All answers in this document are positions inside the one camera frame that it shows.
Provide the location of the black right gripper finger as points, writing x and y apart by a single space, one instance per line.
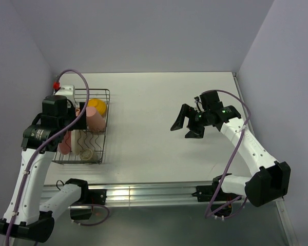
195 134
179 123

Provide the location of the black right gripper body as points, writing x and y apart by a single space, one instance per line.
197 119

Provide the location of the aluminium table edge rail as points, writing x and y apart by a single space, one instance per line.
44 198

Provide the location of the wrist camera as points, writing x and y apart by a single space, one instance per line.
64 90
197 102

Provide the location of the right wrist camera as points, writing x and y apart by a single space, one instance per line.
197 102

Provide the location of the black wire dish rack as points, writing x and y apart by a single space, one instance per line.
89 140

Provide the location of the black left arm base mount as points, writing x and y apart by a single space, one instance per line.
89 197

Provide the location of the red and black mug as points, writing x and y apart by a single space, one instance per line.
77 112

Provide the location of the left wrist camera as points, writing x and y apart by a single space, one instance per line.
64 90

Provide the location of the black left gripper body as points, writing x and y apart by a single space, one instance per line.
71 116

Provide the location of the small speckled ceramic cup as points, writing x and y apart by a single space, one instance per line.
86 155

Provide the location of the pink plastic cup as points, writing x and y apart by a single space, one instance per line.
95 122

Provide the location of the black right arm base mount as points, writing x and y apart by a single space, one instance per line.
205 193

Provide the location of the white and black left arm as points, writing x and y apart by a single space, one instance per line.
25 217

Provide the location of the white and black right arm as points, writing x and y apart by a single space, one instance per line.
269 178

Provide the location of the yellow bowl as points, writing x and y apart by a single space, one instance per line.
98 104

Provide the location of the pink and cream ceramic plate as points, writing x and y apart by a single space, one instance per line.
75 146

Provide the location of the pink plastic plate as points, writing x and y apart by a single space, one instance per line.
65 146

